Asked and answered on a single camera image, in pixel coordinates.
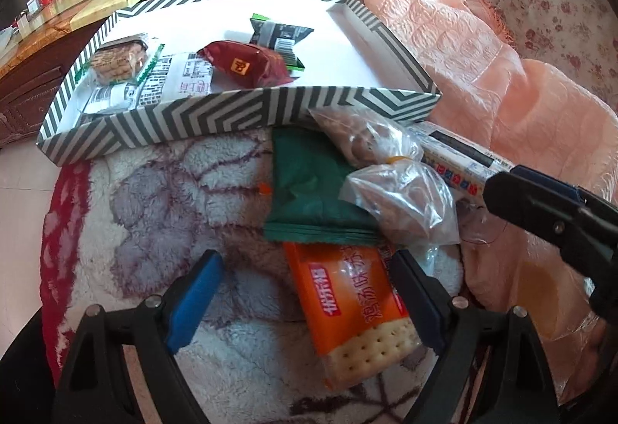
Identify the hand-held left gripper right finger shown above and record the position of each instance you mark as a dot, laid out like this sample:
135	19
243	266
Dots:
417	303

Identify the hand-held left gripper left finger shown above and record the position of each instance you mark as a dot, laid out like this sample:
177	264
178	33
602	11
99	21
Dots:
190	303

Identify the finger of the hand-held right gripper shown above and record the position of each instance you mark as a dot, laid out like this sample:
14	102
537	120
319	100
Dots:
550	185
531	206

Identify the orange cracker packet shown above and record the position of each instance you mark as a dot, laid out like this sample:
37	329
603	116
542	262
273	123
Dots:
352	308

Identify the long white snack packet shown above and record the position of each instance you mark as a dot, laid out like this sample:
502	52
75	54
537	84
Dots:
458	158

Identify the clear bag of brown snacks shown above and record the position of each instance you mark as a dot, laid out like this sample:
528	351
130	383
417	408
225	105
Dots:
405	204
362	134

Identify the striped cardboard box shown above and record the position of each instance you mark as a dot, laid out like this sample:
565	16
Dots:
193	119

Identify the red and white fleece blanket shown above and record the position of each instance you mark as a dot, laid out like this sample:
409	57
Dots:
169	221

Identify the peach quilt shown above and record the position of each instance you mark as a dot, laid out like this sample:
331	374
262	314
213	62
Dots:
483	76

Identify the floral sofa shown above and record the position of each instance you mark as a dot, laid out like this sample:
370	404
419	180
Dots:
545	8

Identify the dark cloth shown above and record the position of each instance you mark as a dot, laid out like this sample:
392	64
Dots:
21	371

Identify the white printed snack packet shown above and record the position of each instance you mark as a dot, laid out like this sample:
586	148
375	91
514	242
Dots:
159	90

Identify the red snack packet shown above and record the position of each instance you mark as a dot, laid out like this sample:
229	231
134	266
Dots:
251	64

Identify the green-edged cookie packet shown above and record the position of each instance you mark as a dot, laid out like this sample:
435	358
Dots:
116	59

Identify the black and green snack packet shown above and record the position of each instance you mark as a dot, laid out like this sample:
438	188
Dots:
280	35

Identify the wooden cabinet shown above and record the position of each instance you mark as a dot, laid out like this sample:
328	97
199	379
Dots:
58	28

